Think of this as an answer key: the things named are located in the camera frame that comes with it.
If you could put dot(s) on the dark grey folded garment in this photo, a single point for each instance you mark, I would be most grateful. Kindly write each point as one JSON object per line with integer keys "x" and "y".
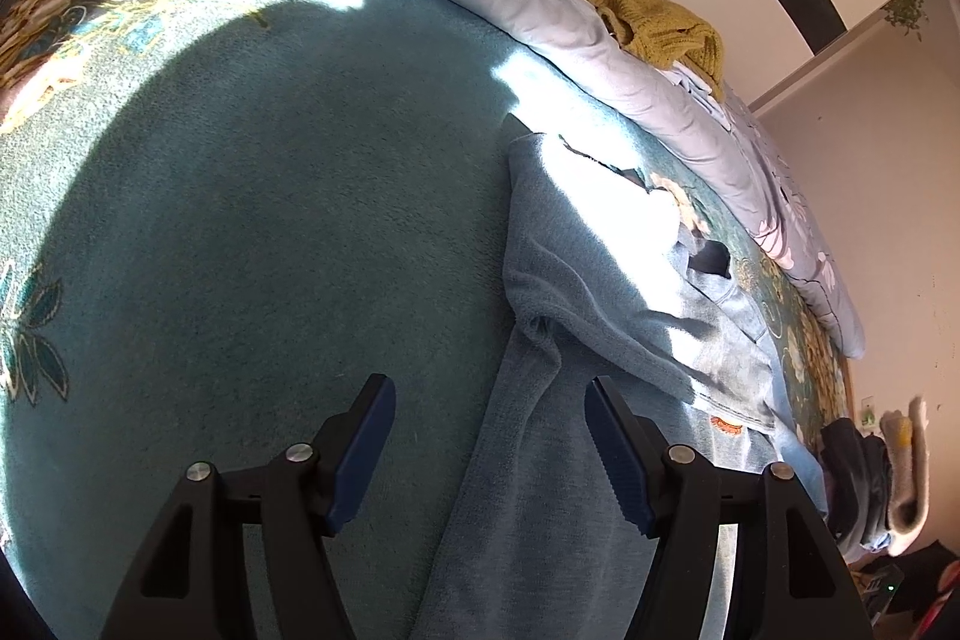
{"x": 851, "y": 475}

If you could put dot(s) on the white garment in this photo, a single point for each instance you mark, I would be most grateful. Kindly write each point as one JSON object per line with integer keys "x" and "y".
{"x": 697, "y": 89}

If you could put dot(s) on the beige fuzzy folded garment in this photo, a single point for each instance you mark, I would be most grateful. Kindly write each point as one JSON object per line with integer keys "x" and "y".
{"x": 904, "y": 460}

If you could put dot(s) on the dark object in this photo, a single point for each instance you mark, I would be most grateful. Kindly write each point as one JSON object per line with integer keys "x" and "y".
{"x": 877, "y": 591}

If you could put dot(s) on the wall socket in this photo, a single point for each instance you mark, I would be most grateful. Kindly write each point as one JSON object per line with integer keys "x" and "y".
{"x": 869, "y": 409}

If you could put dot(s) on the mustard yellow knit sweater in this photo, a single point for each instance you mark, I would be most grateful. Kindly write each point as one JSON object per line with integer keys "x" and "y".
{"x": 660, "y": 25}

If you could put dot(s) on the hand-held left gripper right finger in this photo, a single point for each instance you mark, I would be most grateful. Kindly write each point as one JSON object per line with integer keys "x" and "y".
{"x": 616, "y": 460}

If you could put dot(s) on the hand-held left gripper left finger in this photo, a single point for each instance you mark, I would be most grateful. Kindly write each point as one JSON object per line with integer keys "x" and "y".
{"x": 361, "y": 452}

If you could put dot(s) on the teal floral blanket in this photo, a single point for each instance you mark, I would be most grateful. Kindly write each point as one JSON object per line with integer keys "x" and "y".
{"x": 225, "y": 235}

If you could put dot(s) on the green potted plant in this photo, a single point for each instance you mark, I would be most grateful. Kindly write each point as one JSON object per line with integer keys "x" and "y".
{"x": 906, "y": 10}

